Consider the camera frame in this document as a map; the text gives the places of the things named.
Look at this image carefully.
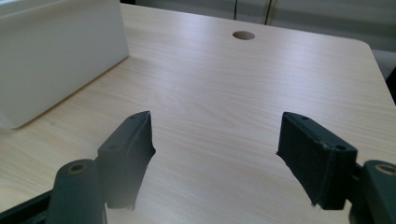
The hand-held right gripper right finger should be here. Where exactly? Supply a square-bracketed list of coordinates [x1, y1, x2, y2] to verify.
[276, 111, 359, 211]

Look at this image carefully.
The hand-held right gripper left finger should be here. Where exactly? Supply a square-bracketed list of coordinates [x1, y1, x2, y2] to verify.
[96, 110, 157, 211]

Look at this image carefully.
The white plastic box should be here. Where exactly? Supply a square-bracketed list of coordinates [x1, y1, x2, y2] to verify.
[0, 0, 130, 131]

